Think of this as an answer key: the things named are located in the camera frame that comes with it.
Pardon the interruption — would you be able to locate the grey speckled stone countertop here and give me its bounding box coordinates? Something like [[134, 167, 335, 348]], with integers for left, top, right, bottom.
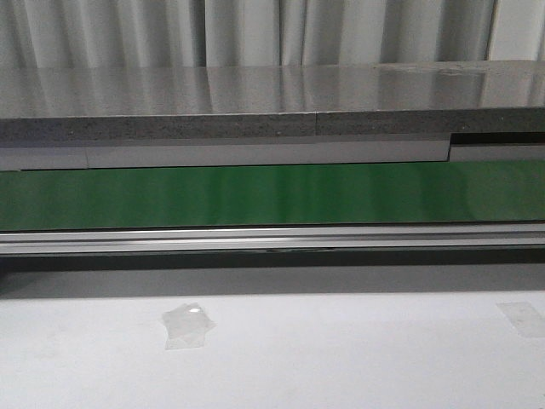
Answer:
[[1, 60, 544, 144]]

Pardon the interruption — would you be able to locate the aluminium conveyor side rail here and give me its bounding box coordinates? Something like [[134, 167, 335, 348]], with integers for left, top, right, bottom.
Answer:
[[1, 222, 544, 256]]

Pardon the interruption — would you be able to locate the flat clear tape strip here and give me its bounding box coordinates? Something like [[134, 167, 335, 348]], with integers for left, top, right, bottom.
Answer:
[[497, 302, 545, 338]]

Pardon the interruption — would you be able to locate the green conveyor belt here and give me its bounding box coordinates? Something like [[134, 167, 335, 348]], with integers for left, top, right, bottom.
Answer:
[[1, 160, 544, 231]]

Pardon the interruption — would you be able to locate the white cabinet panel under counter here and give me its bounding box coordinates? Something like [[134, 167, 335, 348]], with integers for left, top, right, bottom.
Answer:
[[1, 132, 544, 171]]

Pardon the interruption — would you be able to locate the crumpled clear tape piece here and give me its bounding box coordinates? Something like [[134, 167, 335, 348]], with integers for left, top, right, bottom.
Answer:
[[161, 302, 215, 350]]

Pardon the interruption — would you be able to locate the white pleated curtain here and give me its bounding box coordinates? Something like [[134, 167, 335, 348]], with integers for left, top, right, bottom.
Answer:
[[1, 1, 544, 68]]

